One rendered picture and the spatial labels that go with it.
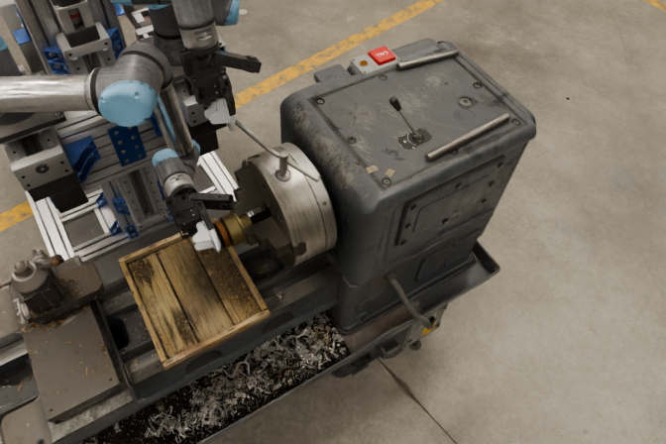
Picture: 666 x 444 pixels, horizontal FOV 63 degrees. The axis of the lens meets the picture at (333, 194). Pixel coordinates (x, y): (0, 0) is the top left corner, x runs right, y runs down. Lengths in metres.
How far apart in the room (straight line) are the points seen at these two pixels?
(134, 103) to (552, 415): 2.01
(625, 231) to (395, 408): 1.55
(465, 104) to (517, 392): 1.39
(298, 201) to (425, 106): 0.45
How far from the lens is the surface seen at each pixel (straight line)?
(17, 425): 1.56
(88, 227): 2.65
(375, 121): 1.45
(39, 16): 1.81
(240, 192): 1.41
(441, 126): 1.47
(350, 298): 1.68
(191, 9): 1.18
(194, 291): 1.58
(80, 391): 1.45
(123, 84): 1.32
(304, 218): 1.33
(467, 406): 2.46
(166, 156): 1.57
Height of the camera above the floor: 2.27
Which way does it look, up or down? 53 degrees down
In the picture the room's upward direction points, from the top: 5 degrees clockwise
